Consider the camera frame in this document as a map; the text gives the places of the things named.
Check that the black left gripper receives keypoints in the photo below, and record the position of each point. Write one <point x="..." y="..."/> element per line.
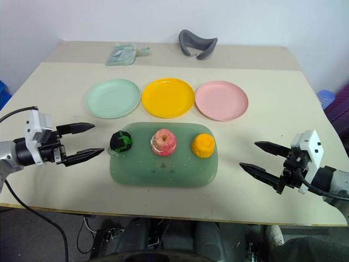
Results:
<point x="51" y="150"/>

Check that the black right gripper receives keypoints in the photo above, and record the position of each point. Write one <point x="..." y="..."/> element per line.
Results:
<point x="290" y="172"/>

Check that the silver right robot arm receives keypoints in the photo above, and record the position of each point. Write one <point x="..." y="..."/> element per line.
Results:
<point x="332" y="183"/>

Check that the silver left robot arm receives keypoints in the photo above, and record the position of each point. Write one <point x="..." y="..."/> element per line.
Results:
<point x="11" y="157"/>

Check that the dark green toy fruit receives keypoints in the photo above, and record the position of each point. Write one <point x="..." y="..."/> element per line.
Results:
<point x="120" y="141"/>

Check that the light green round plate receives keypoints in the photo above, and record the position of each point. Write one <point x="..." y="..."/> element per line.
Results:
<point x="113" y="98"/>

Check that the orange toy fruit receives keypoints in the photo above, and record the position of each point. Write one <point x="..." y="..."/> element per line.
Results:
<point x="203" y="146"/>

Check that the pink round plate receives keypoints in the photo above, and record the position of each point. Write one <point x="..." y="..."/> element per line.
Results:
<point x="221" y="100"/>

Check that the yellow round plate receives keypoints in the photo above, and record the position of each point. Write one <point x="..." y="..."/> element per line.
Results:
<point x="168" y="97"/>

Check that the white shoe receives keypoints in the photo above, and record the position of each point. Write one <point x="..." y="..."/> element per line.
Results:
<point x="275" y="236"/>

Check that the red toy apple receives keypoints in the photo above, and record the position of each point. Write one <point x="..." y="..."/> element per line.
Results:
<point x="163" y="143"/>

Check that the blue translucent container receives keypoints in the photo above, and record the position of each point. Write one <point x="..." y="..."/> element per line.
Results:
<point x="326" y="98"/>

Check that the translucent green rectangular tray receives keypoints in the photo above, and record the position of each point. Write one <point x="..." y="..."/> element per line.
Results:
<point x="163" y="169"/>

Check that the blue plastic crate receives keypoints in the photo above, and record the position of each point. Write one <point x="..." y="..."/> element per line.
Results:
<point x="4" y="94"/>

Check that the purple fabric object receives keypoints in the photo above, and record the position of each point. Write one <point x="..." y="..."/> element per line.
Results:
<point x="339" y="109"/>

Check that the light green cloth pouch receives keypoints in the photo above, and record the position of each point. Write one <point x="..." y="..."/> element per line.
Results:
<point x="121" y="56"/>

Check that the grey curved foam pad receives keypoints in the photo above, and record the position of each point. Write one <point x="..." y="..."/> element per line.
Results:
<point x="197" y="45"/>

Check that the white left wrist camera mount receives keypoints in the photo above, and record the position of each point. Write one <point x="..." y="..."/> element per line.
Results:
<point x="36" y="128"/>

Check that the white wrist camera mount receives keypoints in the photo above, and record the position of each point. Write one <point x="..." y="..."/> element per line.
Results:
<point x="309" y="152"/>
<point x="36" y="128"/>

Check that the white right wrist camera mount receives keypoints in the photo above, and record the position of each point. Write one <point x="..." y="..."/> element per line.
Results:
<point x="309" y="152"/>

